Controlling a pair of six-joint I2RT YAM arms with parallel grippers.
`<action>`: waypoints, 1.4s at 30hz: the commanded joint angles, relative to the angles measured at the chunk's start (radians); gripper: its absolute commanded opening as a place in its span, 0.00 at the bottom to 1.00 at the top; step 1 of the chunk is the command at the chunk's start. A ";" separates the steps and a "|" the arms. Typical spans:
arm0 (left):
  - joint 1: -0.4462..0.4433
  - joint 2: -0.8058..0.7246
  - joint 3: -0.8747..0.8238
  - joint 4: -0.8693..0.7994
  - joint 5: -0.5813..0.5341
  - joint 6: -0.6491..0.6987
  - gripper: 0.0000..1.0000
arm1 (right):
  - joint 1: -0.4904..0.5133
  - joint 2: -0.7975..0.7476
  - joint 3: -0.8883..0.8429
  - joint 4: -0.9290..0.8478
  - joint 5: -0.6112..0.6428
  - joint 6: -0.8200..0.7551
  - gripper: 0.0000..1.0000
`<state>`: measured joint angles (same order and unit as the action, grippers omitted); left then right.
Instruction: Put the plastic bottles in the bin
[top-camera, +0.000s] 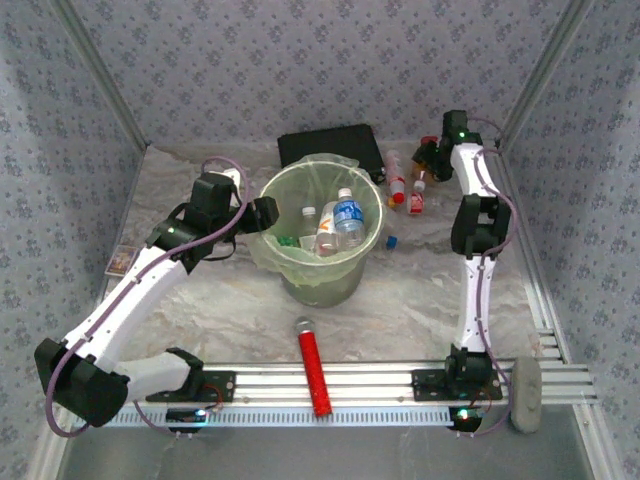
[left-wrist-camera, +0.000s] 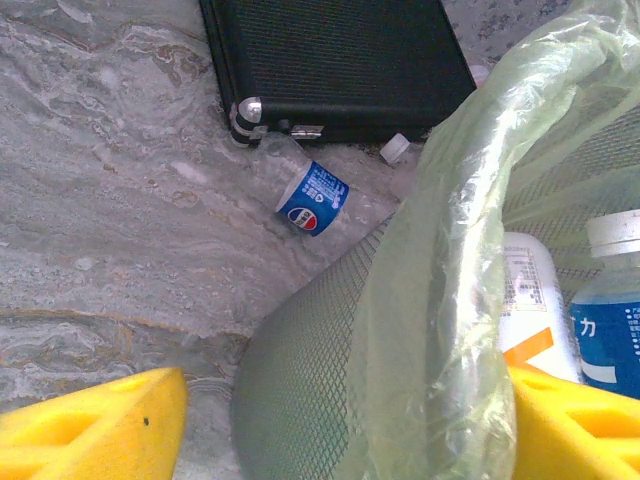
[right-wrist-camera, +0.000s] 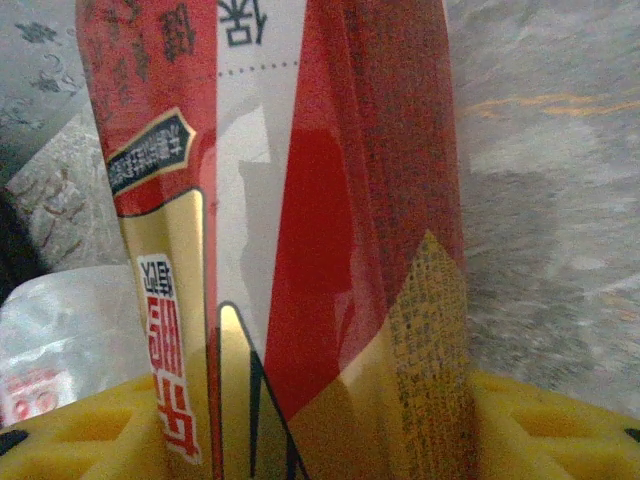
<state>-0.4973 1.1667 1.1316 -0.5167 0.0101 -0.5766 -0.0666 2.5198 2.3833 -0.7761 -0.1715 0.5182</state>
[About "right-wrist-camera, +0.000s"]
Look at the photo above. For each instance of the white bottle red cap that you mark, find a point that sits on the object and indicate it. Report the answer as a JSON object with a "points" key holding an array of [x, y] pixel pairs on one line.
{"points": [[65, 320]]}

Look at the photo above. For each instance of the tea bottle red gold label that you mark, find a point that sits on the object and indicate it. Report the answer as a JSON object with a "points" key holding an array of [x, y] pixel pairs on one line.
{"points": [[320, 250]]}

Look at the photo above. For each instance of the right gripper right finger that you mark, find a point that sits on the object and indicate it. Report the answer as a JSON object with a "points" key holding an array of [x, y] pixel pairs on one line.
{"points": [[560, 440]]}

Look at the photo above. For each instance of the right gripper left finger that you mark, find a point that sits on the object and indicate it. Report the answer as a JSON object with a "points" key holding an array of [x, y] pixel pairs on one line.
{"points": [[75, 440]]}

